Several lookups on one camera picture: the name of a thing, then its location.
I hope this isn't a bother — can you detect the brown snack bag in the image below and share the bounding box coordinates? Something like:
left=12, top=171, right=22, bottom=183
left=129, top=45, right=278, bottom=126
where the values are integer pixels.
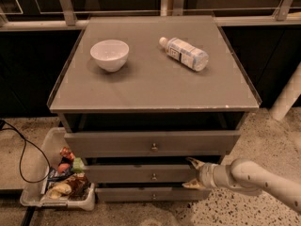
left=46, top=173, right=88, bottom=199

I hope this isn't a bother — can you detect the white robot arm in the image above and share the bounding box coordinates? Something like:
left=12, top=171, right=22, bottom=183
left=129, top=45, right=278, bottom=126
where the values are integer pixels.
left=182, top=157, right=301, bottom=214

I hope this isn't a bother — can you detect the clear plastic water bottle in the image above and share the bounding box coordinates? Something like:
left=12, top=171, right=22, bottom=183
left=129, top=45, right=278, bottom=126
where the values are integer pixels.
left=159, top=37, right=209, bottom=72

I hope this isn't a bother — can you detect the grey drawer cabinet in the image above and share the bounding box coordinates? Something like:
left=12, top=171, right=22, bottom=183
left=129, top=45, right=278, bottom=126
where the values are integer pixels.
left=48, top=16, right=261, bottom=189

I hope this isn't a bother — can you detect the metal window rail frame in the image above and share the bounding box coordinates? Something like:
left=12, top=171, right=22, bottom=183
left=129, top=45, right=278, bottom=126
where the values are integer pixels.
left=0, top=0, right=301, bottom=31

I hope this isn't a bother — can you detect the black cable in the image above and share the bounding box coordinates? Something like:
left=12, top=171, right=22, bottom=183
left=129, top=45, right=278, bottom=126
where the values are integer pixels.
left=0, top=119, right=52, bottom=185

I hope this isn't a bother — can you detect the grey drawer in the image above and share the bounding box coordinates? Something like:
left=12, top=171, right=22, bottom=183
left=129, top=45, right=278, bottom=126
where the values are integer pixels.
left=95, top=186, right=211, bottom=202
left=65, top=130, right=240, bottom=158
left=84, top=165, right=196, bottom=184

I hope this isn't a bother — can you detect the green snack packet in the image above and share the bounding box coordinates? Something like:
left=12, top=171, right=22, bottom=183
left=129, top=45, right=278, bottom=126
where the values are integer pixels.
left=72, top=157, right=84, bottom=173

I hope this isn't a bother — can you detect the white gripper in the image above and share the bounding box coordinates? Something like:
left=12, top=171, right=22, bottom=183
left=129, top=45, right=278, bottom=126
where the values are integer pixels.
left=182, top=157, right=217, bottom=189

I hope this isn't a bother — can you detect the clear plastic storage bin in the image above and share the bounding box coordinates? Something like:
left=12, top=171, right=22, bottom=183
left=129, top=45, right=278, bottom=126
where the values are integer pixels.
left=20, top=127, right=95, bottom=211

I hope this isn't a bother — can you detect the red snack packet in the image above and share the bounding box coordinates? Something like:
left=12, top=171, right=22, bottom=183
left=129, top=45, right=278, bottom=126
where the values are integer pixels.
left=60, top=147, right=75, bottom=161

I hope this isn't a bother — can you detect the grey bottom drawer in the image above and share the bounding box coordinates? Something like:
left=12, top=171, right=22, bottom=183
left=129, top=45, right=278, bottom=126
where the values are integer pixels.
left=95, top=186, right=211, bottom=202

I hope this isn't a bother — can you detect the blue snack packet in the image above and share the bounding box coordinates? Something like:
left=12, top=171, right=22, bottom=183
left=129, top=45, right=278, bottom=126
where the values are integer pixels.
left=47, top=168, right=72, bottom=182

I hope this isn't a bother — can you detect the grey top drawer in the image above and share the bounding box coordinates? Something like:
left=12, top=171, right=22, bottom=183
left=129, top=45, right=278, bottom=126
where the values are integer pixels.
left=65, top=130, right=240, bottom=158

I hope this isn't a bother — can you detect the white ceramic bowl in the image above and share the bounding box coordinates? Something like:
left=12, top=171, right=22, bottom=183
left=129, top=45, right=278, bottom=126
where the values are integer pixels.
left=90, top=40, right=129, bottom=73

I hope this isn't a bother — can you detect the white pole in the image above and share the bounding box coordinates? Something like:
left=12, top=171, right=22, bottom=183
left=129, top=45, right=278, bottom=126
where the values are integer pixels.
left=270, top=62, right=301, bottom=121

